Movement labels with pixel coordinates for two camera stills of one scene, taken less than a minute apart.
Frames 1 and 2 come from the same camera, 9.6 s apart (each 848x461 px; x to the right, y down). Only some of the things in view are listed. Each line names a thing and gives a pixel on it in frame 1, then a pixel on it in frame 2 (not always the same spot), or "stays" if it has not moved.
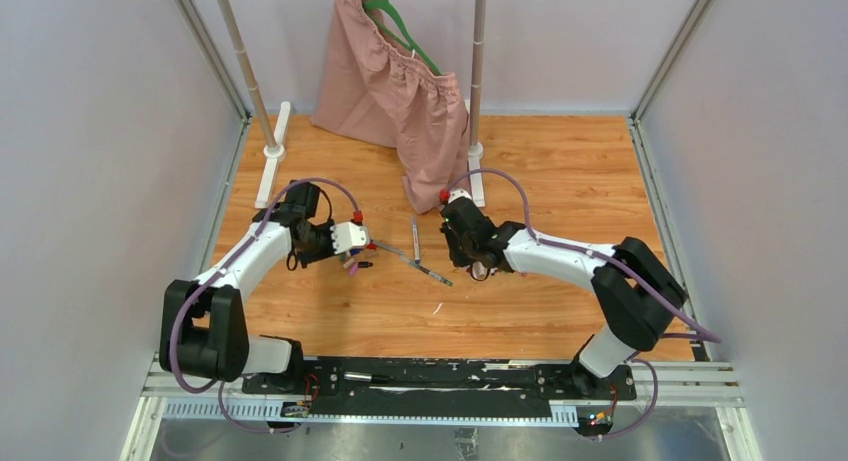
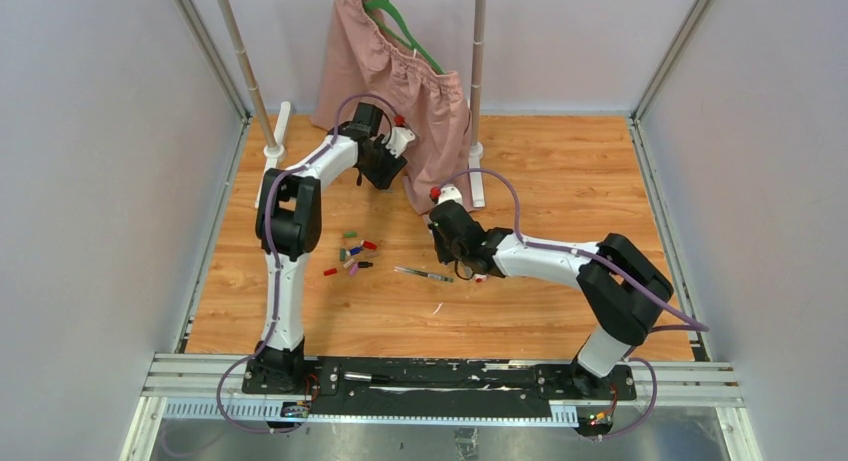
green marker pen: x=403 y=256 -> x=424 y=274
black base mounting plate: x=411 y=388 stays
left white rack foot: x=273 y=156 stays
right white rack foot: x=476 y=181 stays
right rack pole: x=477 y=60 stays
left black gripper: x=307 y=259 -> x=382 y=178
